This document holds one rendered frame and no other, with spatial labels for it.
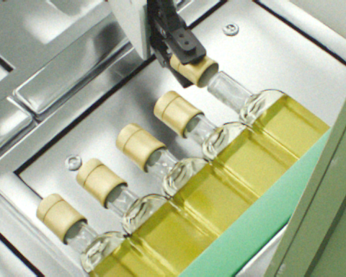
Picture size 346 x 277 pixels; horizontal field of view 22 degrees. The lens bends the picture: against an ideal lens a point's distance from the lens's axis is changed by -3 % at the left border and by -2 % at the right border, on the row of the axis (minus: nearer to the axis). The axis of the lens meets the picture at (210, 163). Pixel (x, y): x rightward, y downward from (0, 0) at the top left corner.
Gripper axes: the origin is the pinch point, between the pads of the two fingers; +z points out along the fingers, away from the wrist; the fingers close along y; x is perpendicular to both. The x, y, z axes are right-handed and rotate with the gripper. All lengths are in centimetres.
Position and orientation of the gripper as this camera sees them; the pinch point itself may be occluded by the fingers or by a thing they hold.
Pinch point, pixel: (187, 59)
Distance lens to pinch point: 99.8
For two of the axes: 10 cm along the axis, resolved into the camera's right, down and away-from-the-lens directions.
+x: 8.5, -4.5, 2.8
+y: 0.0, -5.2, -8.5
